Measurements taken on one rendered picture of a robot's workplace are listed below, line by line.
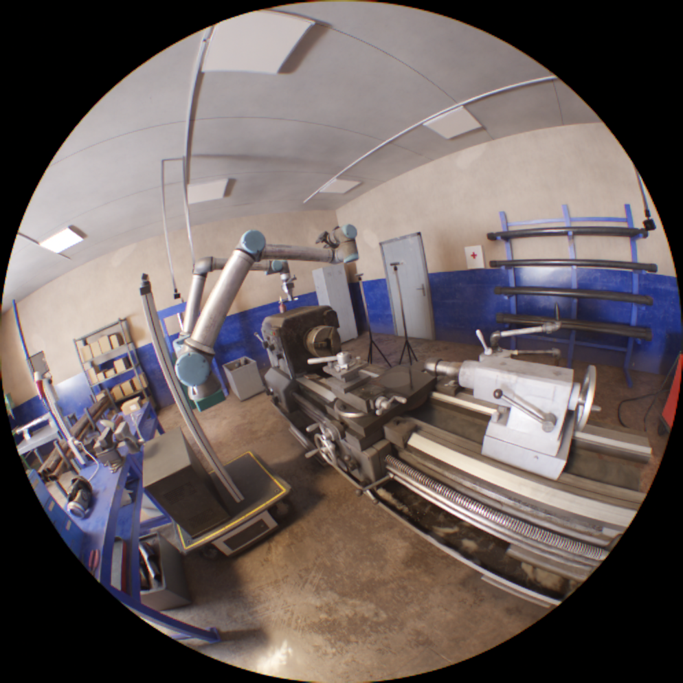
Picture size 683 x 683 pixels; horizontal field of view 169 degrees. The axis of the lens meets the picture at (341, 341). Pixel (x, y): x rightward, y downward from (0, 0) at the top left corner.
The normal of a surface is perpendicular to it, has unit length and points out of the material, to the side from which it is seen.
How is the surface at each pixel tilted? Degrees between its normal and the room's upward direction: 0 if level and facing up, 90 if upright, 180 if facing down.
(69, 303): 90
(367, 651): 0
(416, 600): 0
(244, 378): 90
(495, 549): 0
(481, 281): 90
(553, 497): 36
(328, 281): 90
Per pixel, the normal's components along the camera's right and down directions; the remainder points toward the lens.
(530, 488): -0.63, -0.58
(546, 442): -0.80, -0.17
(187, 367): 0.54, 0.18
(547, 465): -0.80, 0.32
